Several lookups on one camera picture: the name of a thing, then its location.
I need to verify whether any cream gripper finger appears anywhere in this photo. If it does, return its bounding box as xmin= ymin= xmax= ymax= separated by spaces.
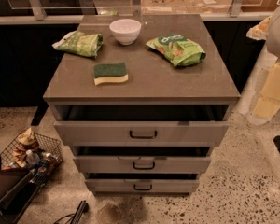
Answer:
xmin=253 ymin=62 xmax=280 ymax=119

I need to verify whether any grey drawer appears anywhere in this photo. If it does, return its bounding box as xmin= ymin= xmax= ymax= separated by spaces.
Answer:
xmin=74 ymin=147 xmax=211 ymax=174
xmin=85 ymin=173 xmax=199 ymax=194
xmin=55 ymin=105 xmax=229 ymax=147

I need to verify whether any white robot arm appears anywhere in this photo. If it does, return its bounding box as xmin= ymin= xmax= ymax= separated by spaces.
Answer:
xmin=246 ymin=6 xmax=280 ymax=119

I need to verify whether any grey drawer cabinet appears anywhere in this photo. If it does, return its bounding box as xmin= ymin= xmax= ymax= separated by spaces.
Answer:
xmin=42 ymin=13 xmax=242 ymax=195

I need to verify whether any right green chip bag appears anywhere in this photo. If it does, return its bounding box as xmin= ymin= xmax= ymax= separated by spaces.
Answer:
xmin=146 ymin=34 xmax=206 ymax=67

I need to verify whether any green chip bag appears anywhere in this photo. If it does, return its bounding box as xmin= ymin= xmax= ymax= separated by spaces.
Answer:
xmin=146 ymin=34 xmax=206 ymax=67
xmin=52 ymin=30 xmax=103 ymax=57

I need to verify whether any left cardboard box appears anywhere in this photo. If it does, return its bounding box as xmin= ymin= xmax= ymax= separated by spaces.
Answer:
xmin=141 ymin=0 xmax=188 ymax=14

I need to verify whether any white ceramic bowl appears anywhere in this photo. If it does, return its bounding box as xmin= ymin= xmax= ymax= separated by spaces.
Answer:
xmin=109 ymin=19 xmax=142 ymax=45

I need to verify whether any green yellow sponge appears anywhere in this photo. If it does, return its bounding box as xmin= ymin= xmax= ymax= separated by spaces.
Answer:
xmin=93 ymin=63 xmax=129 ymax=85

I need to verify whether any left green chip bag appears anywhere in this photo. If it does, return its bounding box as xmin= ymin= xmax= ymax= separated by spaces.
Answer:
xmin=52 ymin=30 xmax=103 ymax=57

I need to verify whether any clear plastic water bottle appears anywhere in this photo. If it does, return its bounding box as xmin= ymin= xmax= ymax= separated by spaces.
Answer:
xmin=25 ymin=149 xmax=40 ymax=166

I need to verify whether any crumpled tan snack bag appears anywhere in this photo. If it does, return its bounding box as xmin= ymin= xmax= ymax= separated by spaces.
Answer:
xmin=12 ymin=128 xmax=39 ymax=167

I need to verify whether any dark brown bin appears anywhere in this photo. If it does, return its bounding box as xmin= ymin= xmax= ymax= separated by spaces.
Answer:
xmin=0 ymin=155 xmax=37 ymax=224

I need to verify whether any black wire basket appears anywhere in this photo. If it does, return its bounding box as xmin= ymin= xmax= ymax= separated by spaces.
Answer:
xmin=1 ymin=129 xmax=62 ymax=186

